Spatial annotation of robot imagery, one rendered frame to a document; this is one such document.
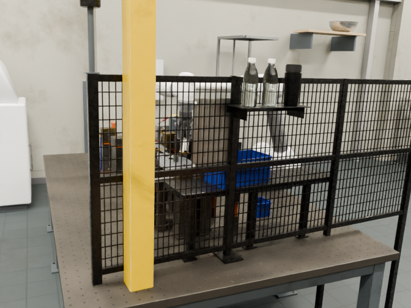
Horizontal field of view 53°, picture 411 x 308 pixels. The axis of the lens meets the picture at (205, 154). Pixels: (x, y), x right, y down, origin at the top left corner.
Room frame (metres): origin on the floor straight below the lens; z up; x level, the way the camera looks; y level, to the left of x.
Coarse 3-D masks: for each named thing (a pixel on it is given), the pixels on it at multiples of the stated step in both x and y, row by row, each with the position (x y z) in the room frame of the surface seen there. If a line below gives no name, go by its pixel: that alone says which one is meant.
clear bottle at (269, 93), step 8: (272, 64) 1.77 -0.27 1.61; (264, 72) 1.78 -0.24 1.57; (272, 72) 1.75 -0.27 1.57; (264, 80) 1.76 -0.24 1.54; (272, 80) 1.75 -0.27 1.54; (264, 88) 1.76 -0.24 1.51; (272, 88) 1.75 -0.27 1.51; (264, 96) 1.76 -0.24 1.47; (272, 96) 1.75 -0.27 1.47; (264, 104) 1.76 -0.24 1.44; (272, 104) 1.75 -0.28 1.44
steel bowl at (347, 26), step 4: (332, 24) 6.12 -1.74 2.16; (336, 24) 6.06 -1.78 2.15; (340, 24) 6.03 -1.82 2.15; (344, 24) 6.01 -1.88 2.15; (348, 24) 6.01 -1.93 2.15; (352, 24) 6.03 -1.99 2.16; (356, 24) 6.08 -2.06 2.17; (332, 28) 6.16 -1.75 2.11; (336, 28) 6.09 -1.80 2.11; (340, 28) 6.06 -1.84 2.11; (344, 28) 6.04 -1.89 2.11; (348, 28) 6.04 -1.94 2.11; (352, 28) 6.07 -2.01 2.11
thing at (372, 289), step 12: (48, 228) 3.55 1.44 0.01; (384, 264) 1.93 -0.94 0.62; (324, 276) 1.78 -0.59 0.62; (336, 276) 1.81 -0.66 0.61; (348, 276) 1.84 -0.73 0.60; (372, 276) 1.90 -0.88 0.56; (264, 288) 1.65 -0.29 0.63; (276, 288) 1.67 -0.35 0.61; (288, 288) 1.70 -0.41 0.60; (300, 288) 1.72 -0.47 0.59; (360, 288) 1.96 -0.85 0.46; (372, 288) 1.91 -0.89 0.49; (204, 300) 1.53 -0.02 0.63; (216, 300) 1.55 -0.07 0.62; (228, 300) 1.57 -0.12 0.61; (240, 300) 1.60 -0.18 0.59; (360, 300) 1.95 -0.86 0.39; (372, 300) 1.91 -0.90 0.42
